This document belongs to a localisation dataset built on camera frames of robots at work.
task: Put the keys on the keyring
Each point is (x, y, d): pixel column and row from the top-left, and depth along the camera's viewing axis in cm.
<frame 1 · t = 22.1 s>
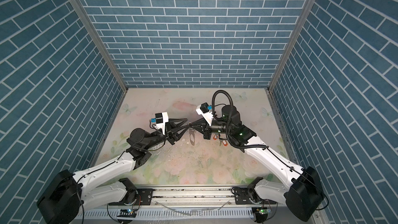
left hand: (186, 125, 65), fingers open
right hand: (188, 124, 67), fingers closed
key with red tag: (215, 138, 67), point 28 cm above the table
key red tag: (225, 143, 95), on the table

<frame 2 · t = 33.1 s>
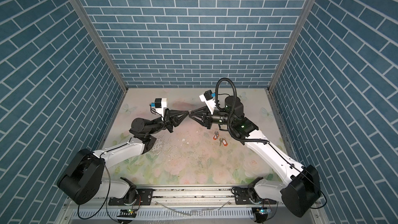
left hand: (187, 117, 65), fingers closed
right hand: (189, 113, 66), fingers closed
the named things where they were.

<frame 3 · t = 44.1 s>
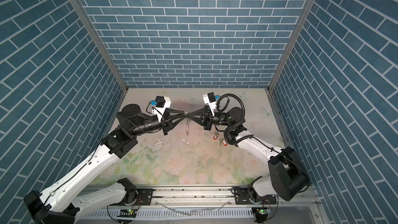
left hand: (183, 115, 61), fingers closed
right hand: (186, 117, 63), fingers closed
the named things where they were.

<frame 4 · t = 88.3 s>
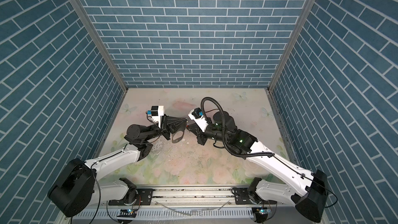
left hand: (184, 124, 63), fingers closed
right hand: (185, 125, 66), fingers closed
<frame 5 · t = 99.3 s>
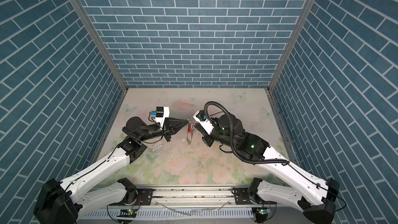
left hand: (186, 124, 63), fingers closed
right hand: (194, 123, 64), fingers closed
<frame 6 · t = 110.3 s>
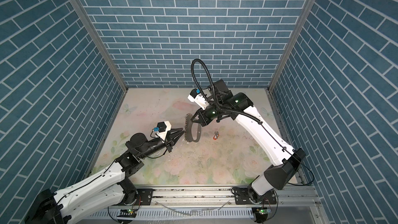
left hand: (182, 132, 69), fingers closed
right hand: (190, 118, 67), fingers closed
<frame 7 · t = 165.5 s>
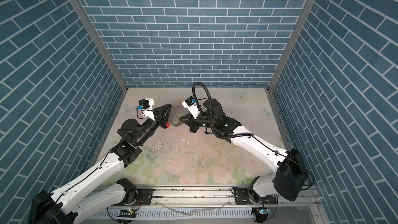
left hand: (170, 106, 68), fingers closed
right hand: (178, 117, 71), fingers closed
